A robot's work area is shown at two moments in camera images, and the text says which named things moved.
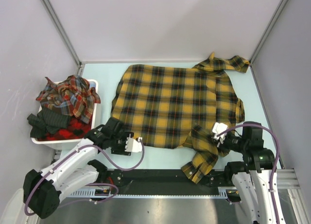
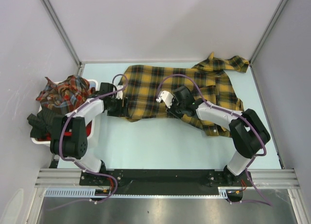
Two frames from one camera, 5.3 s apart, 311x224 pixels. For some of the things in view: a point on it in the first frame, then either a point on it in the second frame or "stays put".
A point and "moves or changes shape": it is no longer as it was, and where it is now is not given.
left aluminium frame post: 62,31 stays put
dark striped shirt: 46,122 stays put
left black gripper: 121,151 -> 122,111
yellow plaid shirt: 174,106 moves or changes shape
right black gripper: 223,145 -> 178,115
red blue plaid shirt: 72,96 stays put
